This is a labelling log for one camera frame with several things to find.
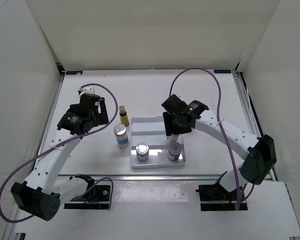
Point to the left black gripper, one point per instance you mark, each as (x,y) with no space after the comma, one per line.
(101,118)

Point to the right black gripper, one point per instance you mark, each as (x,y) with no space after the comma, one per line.
(170,129)

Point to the tall silver-lid jar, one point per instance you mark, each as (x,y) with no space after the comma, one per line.
(172,138)
(121,135)

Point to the small yellow-label bottle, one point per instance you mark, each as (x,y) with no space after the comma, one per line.
(123,116)

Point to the short white-lid spice jar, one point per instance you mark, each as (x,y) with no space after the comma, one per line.
(142,151)
(174,151)

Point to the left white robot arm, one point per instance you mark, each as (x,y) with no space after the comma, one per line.
(38,195)

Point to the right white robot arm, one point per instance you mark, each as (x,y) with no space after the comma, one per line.
(202,119)

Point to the white tiered organizer tray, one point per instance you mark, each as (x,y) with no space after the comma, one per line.
(151,131)

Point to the left blue corner label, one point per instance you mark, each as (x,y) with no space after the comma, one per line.
(74,73)

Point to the blue corner label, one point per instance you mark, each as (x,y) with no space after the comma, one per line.
(222,71)
(74,73)

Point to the right blue corner label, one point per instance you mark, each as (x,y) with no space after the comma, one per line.
(222,71)

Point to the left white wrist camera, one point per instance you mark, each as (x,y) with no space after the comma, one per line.
(86,90)

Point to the aluminium front rail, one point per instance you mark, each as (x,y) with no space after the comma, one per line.
(157,177)

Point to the aluminium rail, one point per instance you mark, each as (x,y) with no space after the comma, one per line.
(157,177)
(250,112)

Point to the aluminium right rail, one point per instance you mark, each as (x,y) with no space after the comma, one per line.
(250,112)

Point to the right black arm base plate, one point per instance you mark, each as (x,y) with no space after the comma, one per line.
(213,198)

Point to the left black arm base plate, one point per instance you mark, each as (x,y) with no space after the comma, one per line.
(98,199)

